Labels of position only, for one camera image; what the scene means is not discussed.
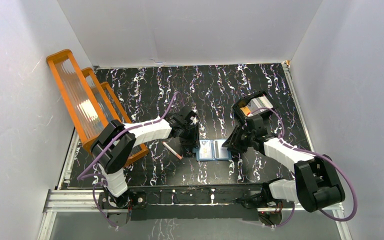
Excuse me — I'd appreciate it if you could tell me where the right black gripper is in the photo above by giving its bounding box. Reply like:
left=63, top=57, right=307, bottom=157
left=222, top=124, right=255, bottom=154

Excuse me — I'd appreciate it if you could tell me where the white credit card stack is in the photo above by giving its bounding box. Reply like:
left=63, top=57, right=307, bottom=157
left=249, top=95, right=274, bottom=112

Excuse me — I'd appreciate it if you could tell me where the white striped credit card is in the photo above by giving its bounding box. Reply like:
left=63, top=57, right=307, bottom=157
left=213, top=139, right=229, bottom=160

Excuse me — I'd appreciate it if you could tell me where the blue leather card holder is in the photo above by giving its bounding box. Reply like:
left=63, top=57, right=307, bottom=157
left=195, top=139, right=232, bottom=162

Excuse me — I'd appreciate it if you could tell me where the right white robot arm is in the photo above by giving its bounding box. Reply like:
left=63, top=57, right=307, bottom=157
left=222, top=115, right=346, bottom=213

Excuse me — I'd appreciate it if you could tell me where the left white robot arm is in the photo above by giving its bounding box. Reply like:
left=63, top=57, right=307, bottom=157
left=90, top=107, right=200, bottom=208

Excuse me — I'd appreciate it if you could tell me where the gold credit card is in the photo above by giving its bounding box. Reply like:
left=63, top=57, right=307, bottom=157
left=240, top=106, right=252, bottom=116

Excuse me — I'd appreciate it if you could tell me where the black card box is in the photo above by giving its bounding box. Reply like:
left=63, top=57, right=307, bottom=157
left=232, top=91, right=277, bottom=124

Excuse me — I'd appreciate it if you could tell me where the white pink pen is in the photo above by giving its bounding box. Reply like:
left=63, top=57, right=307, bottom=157
left=162, top=141, right=183, bottom=160

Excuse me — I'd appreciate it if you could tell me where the orange tiered organizer rack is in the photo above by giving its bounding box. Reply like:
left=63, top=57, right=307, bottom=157
left=46, top=49, right=132, bottom=153

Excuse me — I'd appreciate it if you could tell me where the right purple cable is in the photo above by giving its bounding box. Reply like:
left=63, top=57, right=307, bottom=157
left=248, top=107, right=359, bottom=229

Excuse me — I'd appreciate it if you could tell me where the purple cable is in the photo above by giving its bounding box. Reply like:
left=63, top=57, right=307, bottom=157
left=76, top=91, right=185, bottom=229
left=248, top=107, right=359, bottom=229

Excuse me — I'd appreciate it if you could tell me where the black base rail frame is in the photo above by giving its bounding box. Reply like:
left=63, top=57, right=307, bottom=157
left=42, top=182, right=345, bottom=229

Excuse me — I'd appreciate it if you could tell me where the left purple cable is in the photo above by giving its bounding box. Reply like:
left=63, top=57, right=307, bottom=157
left=76, top=91, right=185, bottom=229

